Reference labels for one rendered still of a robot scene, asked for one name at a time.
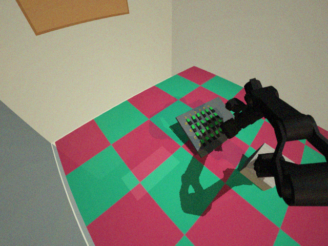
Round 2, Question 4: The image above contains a grey switch panel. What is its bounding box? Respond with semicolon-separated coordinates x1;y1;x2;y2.
176;97;234;158

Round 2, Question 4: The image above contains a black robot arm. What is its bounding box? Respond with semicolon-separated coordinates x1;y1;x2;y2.
225;78;328;207

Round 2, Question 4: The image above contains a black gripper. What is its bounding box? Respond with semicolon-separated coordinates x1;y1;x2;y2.
220;108;256;139

